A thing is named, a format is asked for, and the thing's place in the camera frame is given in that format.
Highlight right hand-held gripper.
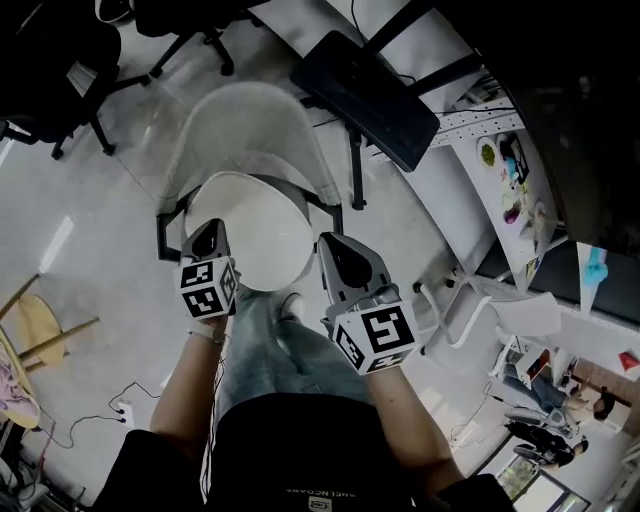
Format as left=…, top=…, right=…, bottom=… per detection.
left=317, top=231, right=421, bottom=375

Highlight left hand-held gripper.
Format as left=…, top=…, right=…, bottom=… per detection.
left=173, top=218, right=237, bottom=320

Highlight light grey chair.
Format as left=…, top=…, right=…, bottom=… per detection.
left=155, top=82, right=345, bottom=261

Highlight person's left forearm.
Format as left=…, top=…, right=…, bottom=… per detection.
left=149, top=324, right=231, bottom=461

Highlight person's right forearm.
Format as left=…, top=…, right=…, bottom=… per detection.
left=364, top=362, right=464, bottom=491

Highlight white office chair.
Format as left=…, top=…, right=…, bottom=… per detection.
left=412, top=272, right=564, bottom=356

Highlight black office chair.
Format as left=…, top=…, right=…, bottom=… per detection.
left=134, top=0, right=261, bottom=77
left=0, top=0, right=151, bottom=161

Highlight white wrist band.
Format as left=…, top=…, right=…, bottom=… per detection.
left=188, top=322, right=229, bottom=346

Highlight person's grey jeans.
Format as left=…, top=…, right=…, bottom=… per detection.
left=214, top=287, right=371, bottom=416

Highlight person's black t-shirt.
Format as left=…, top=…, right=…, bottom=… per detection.
left=92, top=392, right=516, bottom=512

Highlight white metal shelf unit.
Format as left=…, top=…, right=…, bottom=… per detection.
left=249, top=0, right=640, bottom=331

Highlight wooden stool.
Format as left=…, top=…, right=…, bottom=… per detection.
left=0, top=273, right=101, bottom=371

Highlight white plate with greens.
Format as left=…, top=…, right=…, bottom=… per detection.
left=476, top=136, right=500, bottom=169

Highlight pink cloth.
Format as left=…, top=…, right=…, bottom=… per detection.
left=0, top=344, right=36, bottom=416

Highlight black tray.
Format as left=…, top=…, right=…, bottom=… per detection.
left=499, top=137, right=530, bottom=182

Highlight light blue cloth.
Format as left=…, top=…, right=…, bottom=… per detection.
left=584, top=247, right=610, bottom=289

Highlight black screen stand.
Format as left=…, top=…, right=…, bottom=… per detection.
left=289, top=0, right=481, bottom=211

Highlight large black screen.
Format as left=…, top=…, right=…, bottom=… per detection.
left=434, top=0, right=640, bottom=259

